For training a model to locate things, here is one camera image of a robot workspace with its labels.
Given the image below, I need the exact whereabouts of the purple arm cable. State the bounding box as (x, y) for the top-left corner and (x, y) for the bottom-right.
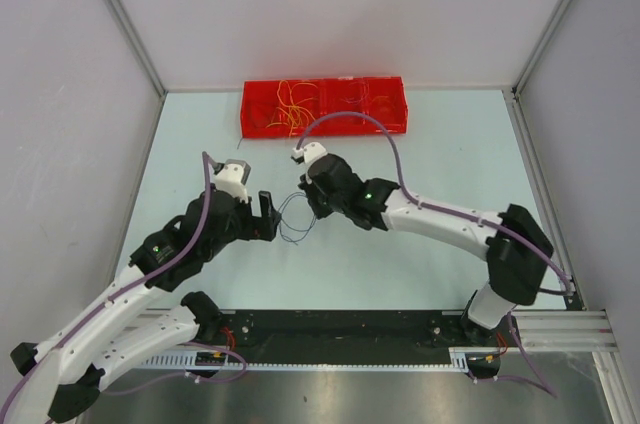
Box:
(294, 112), (574, 399)
(0, 151), (249, 410)

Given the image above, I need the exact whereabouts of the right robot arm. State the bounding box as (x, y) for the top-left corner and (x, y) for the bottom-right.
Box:
(292, 143), (554, 345)

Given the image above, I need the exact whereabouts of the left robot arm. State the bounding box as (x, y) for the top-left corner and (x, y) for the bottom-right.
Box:
(1, 183), (281, 423)

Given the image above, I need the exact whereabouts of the aluminium frame rail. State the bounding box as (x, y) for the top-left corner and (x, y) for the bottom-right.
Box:
(72, 308), (615, 350)

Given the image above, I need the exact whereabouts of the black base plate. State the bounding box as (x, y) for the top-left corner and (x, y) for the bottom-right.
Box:
(210, 310), (515, 349)

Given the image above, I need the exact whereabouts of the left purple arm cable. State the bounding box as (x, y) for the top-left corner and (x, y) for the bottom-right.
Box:
(0, 151), (249, 410)

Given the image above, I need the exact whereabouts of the grey slotted cable duct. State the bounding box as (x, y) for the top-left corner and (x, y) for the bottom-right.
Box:
(137, 350), (469, 373)

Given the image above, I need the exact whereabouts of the brown thin wire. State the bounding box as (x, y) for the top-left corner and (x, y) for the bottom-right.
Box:
(235, 98), (274, 151)

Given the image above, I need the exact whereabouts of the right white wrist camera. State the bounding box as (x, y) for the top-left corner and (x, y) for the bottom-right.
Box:
(291, 142), (327, 165)

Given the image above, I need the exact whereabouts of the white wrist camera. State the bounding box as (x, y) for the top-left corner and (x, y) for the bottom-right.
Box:
(291, 142), (327, 165)
(213, 159), (251, 204)

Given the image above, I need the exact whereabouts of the blue thin wire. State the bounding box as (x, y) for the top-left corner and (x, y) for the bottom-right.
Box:
(277, 192), (324, 247)

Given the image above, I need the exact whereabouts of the right aluminium corner post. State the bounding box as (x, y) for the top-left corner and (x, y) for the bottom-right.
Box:
(511, 0), (574, 96)

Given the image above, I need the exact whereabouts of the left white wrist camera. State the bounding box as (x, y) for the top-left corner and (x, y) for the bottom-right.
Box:
(213, 159), (251, 204)

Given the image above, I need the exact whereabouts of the aluminium corner post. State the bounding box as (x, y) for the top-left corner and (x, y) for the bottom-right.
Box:
(103, 0), (167, 100)
(511, 0), (574, 96)

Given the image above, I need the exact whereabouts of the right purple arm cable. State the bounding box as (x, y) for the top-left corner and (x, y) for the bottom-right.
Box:
(294, 112), (574, 399)

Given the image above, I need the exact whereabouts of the left aluminium corner post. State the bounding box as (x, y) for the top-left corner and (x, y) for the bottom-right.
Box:
(103, 0), (167, 100)

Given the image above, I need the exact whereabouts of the red compartment bin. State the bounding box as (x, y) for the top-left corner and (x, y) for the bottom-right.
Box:
(240, 76), (408, 139)

